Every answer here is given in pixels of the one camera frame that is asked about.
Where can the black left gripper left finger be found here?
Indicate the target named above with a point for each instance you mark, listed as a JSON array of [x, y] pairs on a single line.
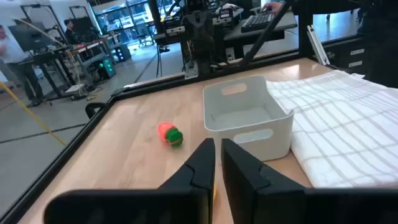
[[186, 202]]

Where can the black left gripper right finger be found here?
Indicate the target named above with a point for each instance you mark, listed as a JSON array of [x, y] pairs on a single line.
[[248, 199]]

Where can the orange toy carrot green top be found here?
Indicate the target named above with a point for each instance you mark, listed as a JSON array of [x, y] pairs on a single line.
[[171, 135]]

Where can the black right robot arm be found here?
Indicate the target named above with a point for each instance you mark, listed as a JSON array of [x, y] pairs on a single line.
[[203, 56]]

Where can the dark office desk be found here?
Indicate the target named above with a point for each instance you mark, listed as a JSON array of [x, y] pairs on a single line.
[[245, 37]]

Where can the black computer keyboard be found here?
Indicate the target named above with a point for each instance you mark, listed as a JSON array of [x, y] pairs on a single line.
[[256, 22]]

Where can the person's hand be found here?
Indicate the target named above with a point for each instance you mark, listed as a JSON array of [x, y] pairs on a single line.
[[271, 7]]

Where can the computer tower green lights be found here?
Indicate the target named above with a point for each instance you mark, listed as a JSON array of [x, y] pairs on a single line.
[[106, 68]]

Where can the white checked cloth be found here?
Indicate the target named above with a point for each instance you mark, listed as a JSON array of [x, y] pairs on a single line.
[[342, 130]]

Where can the silver aluminium extrusion bar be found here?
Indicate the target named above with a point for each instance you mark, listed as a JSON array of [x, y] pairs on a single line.
[[317, 45]]

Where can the workbench with black legs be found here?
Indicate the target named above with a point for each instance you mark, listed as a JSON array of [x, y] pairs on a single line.
[[77, 53]]

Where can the person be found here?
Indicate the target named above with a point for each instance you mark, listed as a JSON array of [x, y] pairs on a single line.
[[14, 53], [70, 31]]

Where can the black drawer cabinet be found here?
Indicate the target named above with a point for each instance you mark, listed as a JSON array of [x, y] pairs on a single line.
[[348, 56]]

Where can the black monitor screen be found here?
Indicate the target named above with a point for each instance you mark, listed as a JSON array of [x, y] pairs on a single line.
[[29, 37]]

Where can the black diagonal frame strut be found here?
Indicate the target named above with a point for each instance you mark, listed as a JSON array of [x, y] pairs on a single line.
[[264, 34]]

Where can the black upright frame post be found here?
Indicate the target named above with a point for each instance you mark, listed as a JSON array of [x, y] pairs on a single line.
[[305, 28]]

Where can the black table edge frame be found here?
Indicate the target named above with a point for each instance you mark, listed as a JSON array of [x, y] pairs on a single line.
[[62, 154]]

